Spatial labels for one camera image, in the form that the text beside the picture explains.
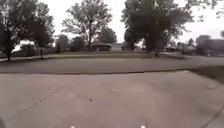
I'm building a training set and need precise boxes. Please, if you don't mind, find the grass strip with lawn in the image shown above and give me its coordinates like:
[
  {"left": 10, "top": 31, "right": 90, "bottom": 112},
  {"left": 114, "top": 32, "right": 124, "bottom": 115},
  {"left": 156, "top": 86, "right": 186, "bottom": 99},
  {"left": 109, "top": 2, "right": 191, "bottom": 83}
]
[{"left": 0, "top": 49, "right": 188, "bottom": 61}]

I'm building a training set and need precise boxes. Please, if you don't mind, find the grey asphalt road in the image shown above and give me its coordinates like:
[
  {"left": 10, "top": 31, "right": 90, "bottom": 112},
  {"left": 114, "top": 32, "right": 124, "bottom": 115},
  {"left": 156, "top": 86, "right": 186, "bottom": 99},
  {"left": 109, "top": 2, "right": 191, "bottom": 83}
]
[{"left": 0, "top": 55, "right": 224, "bottom": 75}]

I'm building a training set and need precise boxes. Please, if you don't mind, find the low brown house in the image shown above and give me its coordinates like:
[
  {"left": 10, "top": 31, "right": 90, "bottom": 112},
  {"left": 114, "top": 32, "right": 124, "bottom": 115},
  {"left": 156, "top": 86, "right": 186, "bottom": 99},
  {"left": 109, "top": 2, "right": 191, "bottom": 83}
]
[{"left": 85, "top": 41, "right": 114, "bottom": 53}]

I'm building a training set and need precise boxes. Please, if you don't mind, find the dark round tree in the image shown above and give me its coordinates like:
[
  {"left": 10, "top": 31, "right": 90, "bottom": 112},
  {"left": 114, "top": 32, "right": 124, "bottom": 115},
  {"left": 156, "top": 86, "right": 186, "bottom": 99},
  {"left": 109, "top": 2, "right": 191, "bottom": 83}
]
[{"left": 98, "top": 27, "right": 118, "bottom": 44}]

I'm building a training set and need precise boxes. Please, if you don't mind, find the grey concrete driveway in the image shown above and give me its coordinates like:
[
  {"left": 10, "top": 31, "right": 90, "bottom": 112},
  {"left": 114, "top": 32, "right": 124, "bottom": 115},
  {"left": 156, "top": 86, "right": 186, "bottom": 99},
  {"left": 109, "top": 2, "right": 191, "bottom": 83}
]
[{"left": 0, "top": 69, "right": 224, "bottom": 128}]

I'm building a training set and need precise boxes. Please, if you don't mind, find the dark bush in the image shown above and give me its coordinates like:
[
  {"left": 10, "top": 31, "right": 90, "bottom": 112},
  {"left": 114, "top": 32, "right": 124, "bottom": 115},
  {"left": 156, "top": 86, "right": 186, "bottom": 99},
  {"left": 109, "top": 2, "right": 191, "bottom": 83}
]
[
  {"left": 69, "top": 35, "right": 86, "bottom": 53},
  {"left": 54, "top": 34, "right": 70, "bottom": 54}
]

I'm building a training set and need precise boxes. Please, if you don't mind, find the sparse-leaved tree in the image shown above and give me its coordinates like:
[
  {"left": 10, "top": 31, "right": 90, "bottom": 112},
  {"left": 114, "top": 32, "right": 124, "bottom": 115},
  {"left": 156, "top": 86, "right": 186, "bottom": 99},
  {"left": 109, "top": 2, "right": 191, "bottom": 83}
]
[{"left": 61, "top": 0, "right": 114, "bottom": 52}]

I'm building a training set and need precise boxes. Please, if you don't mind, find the large dark leafy tree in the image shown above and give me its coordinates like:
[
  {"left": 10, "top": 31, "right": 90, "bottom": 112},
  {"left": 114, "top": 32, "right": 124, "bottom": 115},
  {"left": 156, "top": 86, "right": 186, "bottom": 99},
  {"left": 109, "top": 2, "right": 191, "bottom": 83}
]
[
  {"left": 120, "top": 0, "right": 196, "bottom": 57},
  {"left": 0, "top": 0, "right": 56, "bottom": 62}
]

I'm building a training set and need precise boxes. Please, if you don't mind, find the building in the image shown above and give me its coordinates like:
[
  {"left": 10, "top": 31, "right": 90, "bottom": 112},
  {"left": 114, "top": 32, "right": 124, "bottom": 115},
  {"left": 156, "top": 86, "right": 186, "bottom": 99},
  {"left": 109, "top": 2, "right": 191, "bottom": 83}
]
[{"left": 195, "top": 34, "right": 224, "bottom": 57}]

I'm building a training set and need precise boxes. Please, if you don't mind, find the grass patch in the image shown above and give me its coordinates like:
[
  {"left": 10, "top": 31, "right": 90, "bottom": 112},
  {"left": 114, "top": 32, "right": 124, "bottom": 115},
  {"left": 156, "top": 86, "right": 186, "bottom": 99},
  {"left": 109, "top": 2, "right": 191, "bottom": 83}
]
[{"left": 189, "top": 65, "right": 224, "bottom": 84}]

